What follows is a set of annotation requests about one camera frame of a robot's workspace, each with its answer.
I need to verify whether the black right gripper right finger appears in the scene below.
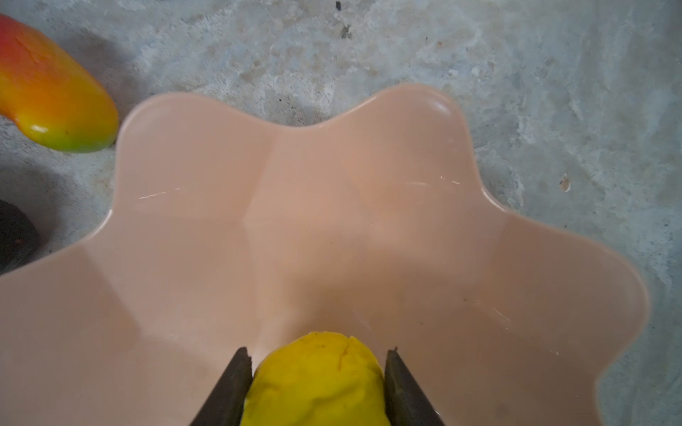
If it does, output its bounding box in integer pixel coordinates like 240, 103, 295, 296
384, 349, 445, 426

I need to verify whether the black fake avocado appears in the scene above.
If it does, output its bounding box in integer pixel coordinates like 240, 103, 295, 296
0, 201, 39, 274

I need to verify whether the yellow fake lemon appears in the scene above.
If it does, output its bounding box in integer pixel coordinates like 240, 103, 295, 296
241, 332, 390, 425

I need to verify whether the large red yellow fake mango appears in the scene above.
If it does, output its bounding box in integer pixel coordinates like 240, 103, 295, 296
1, 14, 119, 154

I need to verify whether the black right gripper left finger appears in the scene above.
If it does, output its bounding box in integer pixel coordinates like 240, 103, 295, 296
189, 347, 253, 426

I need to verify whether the pink scalloped fruit bowl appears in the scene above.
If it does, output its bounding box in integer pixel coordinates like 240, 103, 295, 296
1, 84, 650, 425

